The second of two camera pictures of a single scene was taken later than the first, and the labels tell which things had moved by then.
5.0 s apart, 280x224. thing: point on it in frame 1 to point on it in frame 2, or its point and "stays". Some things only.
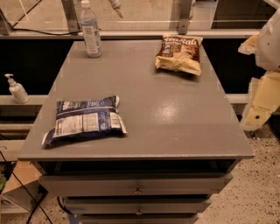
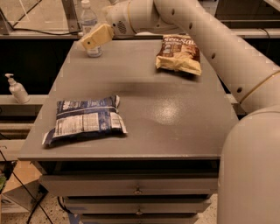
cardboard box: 24,191 stays
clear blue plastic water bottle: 91,31 stays
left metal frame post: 71,17 stays
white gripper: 269,46 to 117,17
